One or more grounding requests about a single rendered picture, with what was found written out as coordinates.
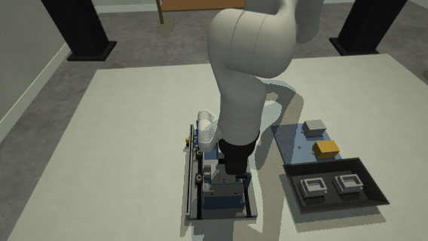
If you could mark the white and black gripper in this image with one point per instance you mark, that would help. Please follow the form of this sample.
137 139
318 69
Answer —
235 143

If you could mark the yellow brass block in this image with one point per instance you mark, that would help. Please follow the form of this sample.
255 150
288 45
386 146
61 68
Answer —
325 149

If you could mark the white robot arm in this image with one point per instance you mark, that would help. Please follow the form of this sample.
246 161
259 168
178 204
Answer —
259 41

